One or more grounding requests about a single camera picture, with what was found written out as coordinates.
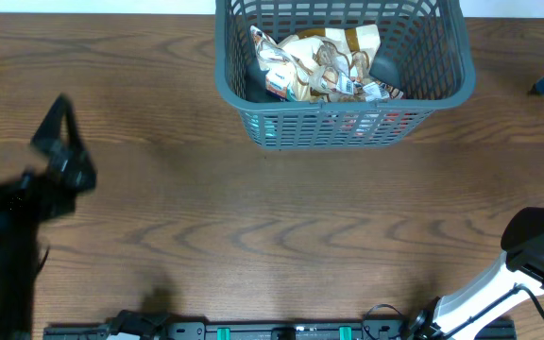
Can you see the orange pasta packet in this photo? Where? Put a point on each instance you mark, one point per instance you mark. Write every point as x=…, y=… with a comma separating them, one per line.
x=390, y=92

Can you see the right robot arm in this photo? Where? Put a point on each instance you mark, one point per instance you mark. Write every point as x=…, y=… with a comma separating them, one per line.
x=517, y=275

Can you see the beige snack bag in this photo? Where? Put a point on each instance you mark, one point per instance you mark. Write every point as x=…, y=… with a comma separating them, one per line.
x=364, y=38
x=269, y=55

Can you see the grey plastic basket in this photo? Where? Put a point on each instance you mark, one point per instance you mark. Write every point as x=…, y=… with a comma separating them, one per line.
x=424, y=52

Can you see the tissue multipack box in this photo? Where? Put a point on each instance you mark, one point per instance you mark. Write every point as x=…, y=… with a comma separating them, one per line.
x=280, y=82

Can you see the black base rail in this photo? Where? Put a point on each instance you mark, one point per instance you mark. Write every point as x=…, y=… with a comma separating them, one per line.
x=133, y=325

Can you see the teal snack packet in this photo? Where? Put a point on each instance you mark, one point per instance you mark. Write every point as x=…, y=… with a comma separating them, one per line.
x=263, y=127

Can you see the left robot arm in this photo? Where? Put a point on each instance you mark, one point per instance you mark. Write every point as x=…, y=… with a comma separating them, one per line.
x=21, y=261

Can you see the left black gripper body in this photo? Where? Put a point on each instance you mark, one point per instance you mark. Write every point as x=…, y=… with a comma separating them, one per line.
x=28, y=202

